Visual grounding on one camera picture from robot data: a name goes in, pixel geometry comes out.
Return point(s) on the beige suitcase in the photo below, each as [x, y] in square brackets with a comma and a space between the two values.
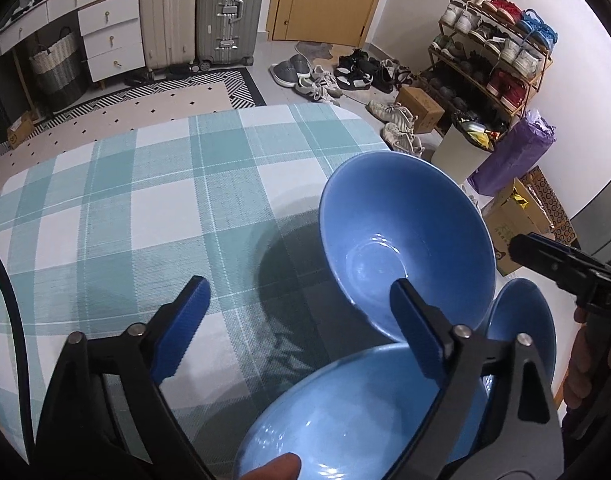
[165, 15]

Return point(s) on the wooden door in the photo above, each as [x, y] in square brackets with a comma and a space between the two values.
[325, 0]

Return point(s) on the white trash bin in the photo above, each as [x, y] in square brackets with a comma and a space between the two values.
[458, 160]

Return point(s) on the teal checked tablecloth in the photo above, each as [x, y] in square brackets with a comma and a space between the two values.
[160, 200]

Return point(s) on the shoe rack with shoes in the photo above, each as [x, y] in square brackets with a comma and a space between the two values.
[505, 45]

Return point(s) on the person's left hand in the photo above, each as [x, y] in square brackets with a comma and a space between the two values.
[270, 470]

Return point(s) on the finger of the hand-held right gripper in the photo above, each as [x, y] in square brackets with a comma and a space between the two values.
[545, 260]

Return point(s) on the white drawer unit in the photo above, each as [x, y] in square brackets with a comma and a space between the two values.
[110, 40]

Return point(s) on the wooden shoe rack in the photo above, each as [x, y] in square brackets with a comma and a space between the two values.
[535, 80]

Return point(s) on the white dressing table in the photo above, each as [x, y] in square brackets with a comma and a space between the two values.
[40, 15]

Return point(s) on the blue bowl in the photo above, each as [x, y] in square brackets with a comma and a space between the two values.
[523, 310]
[335, 410]
[395, 210]

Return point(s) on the dotted rug with striped border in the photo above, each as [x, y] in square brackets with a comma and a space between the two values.
[150, 105]

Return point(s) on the small cardboard box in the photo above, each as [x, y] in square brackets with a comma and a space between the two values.
[20, 131]

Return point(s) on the grey door mat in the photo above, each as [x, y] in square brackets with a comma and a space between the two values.
[315, 51]

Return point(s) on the cardboard box with yellow tape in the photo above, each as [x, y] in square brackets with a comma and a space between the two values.
[510, 230]

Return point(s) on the patterned cardboard box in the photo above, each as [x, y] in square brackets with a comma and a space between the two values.
[555, 205]

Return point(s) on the brown cardboard box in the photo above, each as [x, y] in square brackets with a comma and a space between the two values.
[420, 109]

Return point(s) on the woven laundry basket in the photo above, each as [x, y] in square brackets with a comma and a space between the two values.
[58, 70]

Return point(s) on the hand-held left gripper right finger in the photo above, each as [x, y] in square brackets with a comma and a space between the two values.
[418, 332]

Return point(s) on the purple bag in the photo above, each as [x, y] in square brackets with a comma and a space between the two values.
[515, 155]

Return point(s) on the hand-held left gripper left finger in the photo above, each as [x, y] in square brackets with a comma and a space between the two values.
[183, 330]

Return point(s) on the person's right hand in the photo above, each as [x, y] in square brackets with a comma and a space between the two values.
[580, 360]

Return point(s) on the silver suitcase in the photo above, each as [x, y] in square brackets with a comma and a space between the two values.
[230, 10]

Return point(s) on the scattered shoes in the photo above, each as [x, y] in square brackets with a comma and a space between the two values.
[355, 85]

